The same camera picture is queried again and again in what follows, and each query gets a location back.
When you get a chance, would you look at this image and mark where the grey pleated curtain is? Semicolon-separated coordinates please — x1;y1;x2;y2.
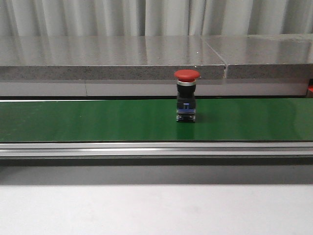
0;0;313;36

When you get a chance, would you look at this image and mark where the white cabinet front panel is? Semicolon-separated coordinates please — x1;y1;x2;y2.
0;79;309;97

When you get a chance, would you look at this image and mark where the aluminium conveyor side rail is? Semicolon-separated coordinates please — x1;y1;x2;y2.
0;141;313;160

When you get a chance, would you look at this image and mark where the grey stone counter slab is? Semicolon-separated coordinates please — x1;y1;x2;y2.
0;36;224;80

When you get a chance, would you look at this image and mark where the green conveyor belt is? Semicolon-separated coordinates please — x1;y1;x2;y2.
0;98;313;142

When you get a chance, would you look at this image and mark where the red object at edge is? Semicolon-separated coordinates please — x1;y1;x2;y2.
306;85;313;98

